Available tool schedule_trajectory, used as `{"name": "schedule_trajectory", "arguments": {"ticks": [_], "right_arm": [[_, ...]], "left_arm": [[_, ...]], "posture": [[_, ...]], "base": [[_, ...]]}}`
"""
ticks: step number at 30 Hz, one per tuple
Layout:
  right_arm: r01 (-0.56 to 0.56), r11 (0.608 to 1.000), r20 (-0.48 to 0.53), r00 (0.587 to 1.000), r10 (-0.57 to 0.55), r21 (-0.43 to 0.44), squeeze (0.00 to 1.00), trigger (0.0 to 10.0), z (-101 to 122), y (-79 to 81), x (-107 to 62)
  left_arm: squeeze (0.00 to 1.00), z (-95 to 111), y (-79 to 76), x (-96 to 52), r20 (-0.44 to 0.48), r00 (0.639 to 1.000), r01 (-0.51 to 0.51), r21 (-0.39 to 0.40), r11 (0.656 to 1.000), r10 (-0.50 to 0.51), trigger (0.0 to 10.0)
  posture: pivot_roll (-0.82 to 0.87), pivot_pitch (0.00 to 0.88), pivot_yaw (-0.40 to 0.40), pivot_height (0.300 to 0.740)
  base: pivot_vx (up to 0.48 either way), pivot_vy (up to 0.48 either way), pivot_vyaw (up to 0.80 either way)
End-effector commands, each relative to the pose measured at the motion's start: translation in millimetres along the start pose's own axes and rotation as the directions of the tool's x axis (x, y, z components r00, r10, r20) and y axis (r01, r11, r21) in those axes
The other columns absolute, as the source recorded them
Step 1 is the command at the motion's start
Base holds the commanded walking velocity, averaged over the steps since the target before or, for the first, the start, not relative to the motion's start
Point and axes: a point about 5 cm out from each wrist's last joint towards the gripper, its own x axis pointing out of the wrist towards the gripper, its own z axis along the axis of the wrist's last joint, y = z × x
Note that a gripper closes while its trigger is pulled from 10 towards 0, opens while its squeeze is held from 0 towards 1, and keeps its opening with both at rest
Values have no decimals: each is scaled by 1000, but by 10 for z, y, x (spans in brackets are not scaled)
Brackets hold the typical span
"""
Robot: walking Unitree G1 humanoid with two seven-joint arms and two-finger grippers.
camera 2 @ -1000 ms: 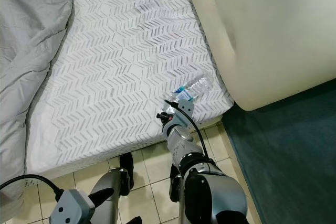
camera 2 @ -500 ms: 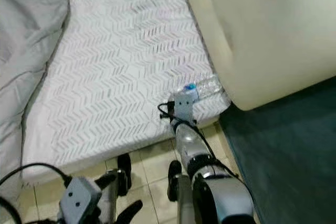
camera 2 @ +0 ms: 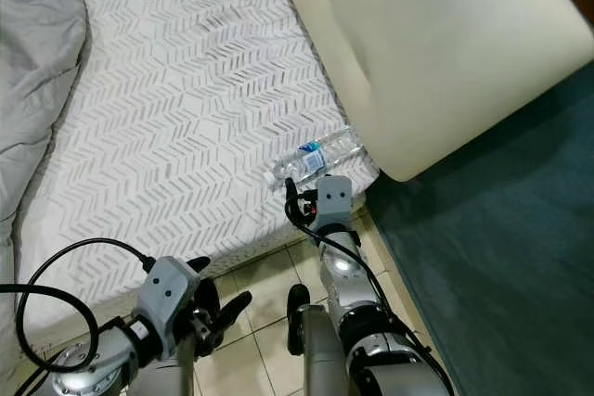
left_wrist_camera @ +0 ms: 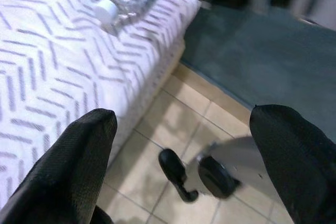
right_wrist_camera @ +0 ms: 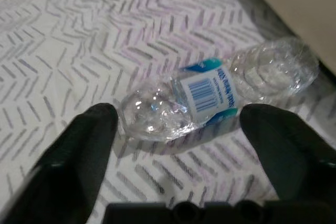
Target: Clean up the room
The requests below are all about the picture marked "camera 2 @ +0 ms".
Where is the grey robot right leg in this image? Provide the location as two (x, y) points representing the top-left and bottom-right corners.
(286, 282), (354, 396)

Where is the clear plastic water bottle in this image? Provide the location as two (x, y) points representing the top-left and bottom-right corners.
(272, 127), (365, 188)

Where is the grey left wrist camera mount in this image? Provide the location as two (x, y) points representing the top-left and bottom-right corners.
(133, 257), (202, 346)

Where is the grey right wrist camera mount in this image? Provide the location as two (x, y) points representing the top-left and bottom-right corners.
(316, 175), (354, 232)

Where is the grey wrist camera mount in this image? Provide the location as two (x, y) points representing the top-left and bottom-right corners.
(316, 175), (354, 232)
(133, 257), (202, 346)

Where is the white patterned mattress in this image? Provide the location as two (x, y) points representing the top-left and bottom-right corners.
(14, 0), (381, 360)

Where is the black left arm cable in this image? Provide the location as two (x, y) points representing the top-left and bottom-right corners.
(0, 238), (154, 383)

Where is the cream padded headboard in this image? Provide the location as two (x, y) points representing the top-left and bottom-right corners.
(265, 0), (594, 184)

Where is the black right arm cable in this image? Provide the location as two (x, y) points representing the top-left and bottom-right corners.
(286, 194), (456, 388)

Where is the dark teal floor rug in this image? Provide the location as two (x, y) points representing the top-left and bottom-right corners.
(362, 62), (594, 396)

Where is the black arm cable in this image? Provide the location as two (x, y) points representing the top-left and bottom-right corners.
(286, 194), (456, 388)
(0, 238), (154, 383)

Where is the grey duvet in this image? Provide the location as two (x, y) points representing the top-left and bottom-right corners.
(0, 0), (89, 323)

